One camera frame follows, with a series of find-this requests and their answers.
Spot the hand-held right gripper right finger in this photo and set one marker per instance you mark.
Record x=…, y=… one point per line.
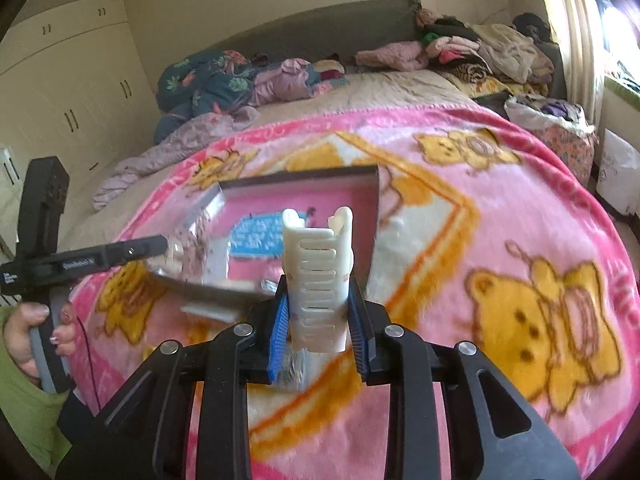
x=357, y=340

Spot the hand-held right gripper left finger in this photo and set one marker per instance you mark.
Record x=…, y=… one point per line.
x=277, y=335

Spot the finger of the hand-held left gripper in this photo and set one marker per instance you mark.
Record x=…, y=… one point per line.
x=145, y=246

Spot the large cream claw hair clip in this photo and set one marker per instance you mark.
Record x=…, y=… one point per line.
x=317, y=285

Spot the shallow cardboard box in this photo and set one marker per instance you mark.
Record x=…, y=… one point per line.
x=300, y=200

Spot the person's left forearm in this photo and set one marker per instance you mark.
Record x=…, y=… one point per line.
x=25, y=410

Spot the person's left hand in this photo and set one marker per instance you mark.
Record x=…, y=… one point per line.
x=20, y=340

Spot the clear box of hairpins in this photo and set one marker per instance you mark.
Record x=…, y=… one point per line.
x=292, y=372

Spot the lavender crumpled sheet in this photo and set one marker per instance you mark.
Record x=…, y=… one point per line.
x=165, y=145

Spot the white wardrobe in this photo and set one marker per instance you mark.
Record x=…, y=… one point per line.
x=75, y=85

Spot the dark floral quilt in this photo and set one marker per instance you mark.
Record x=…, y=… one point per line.
x=210, y=80

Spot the pink printed bear blanket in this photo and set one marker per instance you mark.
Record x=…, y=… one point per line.
x=500, y=200

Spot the pink purple crumpled garment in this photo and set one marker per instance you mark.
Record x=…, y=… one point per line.
x=285, y=80

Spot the bed with beige sheet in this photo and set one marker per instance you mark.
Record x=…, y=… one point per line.
x=400, y=87

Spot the pink floral bundle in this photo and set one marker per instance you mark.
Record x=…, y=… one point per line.
x=570, y=152

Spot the grey bed headboard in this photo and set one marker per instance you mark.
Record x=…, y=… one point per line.
x=325, y=25

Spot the pink folded garment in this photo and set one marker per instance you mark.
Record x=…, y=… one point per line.
x=395, y=55

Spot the white bag of clothes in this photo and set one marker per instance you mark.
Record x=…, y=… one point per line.
x=545, y=112

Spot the pile of mixed clothes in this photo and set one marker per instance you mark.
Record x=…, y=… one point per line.
x=500, y=50

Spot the green windowsill cover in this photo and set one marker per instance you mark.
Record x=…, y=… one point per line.
x=622, y=92

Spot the cream curtain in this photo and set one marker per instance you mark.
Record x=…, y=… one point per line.
x=575, y=25

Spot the bright window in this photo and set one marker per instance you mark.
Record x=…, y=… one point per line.
x=625, y=35

